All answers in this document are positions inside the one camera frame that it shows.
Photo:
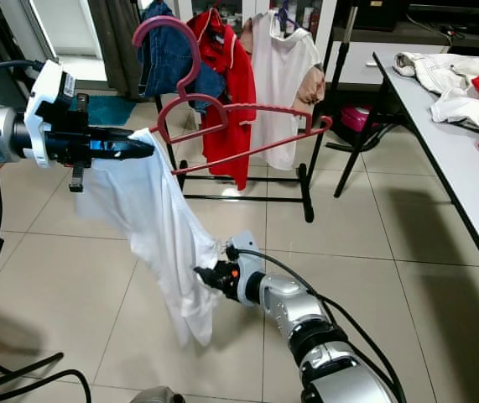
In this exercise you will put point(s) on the white framed glass door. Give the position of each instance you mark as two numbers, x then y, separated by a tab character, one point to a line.
67	34

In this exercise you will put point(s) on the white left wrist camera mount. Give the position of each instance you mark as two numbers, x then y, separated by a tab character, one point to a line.
44	92

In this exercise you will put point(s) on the white t-shirt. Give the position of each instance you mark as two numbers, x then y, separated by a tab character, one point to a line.
147	227

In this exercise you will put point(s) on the grey robot leg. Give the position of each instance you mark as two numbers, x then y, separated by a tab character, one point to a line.
157	395

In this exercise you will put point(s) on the dark curtain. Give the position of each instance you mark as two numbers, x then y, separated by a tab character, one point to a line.
117	42

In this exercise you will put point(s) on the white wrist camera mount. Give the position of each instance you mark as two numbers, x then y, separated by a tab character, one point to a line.
246	246
44	92

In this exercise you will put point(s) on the red plastic hanger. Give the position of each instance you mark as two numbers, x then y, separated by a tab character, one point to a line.
194	52
216	12

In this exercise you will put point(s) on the black metal floor bar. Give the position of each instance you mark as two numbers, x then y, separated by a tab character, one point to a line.
21	371

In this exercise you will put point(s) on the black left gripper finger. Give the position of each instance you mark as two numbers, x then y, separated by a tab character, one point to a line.
123	144
123	155

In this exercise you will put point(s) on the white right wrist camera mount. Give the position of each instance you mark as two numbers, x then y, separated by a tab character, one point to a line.
246	246

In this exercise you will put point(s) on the metal clothes rack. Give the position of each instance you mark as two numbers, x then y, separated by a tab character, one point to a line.
306	197

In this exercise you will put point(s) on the pink box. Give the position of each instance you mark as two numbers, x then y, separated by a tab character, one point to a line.
356	117

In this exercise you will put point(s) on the beige garment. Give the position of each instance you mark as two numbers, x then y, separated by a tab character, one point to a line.
432	69

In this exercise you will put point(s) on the purple hanger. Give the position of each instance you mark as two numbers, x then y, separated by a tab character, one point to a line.
286	13

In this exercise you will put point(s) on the grey table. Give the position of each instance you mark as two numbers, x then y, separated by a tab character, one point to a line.
440	151

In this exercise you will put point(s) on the white garment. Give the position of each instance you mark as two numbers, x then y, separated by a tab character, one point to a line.
453	107

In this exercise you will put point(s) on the cream white top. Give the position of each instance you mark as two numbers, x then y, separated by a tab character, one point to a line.
281	84

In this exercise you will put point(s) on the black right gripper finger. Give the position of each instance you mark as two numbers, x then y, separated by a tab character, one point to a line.
206	271
211	283

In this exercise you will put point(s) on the teal floor mat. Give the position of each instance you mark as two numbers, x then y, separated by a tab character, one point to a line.
109	109

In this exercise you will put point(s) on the red jacket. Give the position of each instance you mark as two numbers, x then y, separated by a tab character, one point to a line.
226	155

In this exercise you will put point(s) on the tan fabric garment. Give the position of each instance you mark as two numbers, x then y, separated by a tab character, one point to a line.
313	84

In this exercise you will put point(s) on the blue denim garment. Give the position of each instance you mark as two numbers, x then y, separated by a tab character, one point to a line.
164	59

